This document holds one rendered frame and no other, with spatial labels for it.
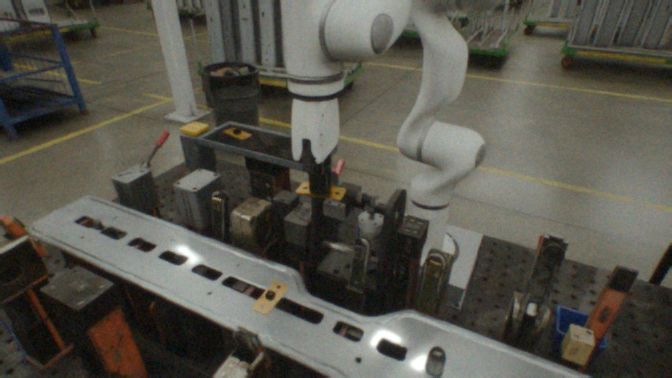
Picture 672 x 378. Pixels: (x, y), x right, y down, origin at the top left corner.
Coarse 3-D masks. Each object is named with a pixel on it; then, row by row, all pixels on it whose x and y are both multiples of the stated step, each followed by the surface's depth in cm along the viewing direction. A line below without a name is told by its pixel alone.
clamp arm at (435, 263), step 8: (432, 256) 76; (440, 256) 75; (432, 264) 76; (440, 264) 75; (424, 272) 78; (432, 272) 76; (440, 272) 76; (424, 280) 78; (432, 280) 77; (440, 280) 77; (424, 288) 79; (432, 288) 78; (424, 296) 79; (432, 296) 78; (424, 304) 80; (432, 304) 79
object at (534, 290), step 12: (552, 240) 64; (564, 240) 63; (540, 252) 64; (552, 252) 61; (564, 252) 60; (540, 264) 66; (552, 264) 65; (540, 276) 67; (552, 276) 65; (528, 288) 67; (540, 288) 67; (552, 288) 66; (540, 300) 68; (540, 312) 68
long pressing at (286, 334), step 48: (48, 240) 97; (96, 240) 96; (144, 240) 97; (192, 240) 96; (144, 288) 84; (192, 288) 83; (288, 336) 73; (336, 336) 73; (384, 336) 73; (432, 336) 73; (480, 336) 72
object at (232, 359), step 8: (232, 352) 65; (240, 352) 67; (232, 360) 63; (240, 360) 64; (256, 360) 64; (264, 360) 65; (224, 368) 62; (232, 368) 62; (240, 368) 62; (248, 368) 62; (256, 368) 63; (264, 368) 66; (216, 376) 61; (224, 376) 61; (232, 376) 61; (240, 376) 61; (248, 376) 62; (256, 376) 64; (264, 376) 66
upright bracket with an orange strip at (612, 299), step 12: (612, 276) 61; (624, 276) 60; (636, 276) 59; (612, 288) 62; (624, 288) 61; (600, 300) 64; (612, 300) 63; (624, 300) 62; (600, 312) 65; (612, 312) 64; (588, 324) 67; (600, 324) 66; (600, 336) 67; (588, 360) 70
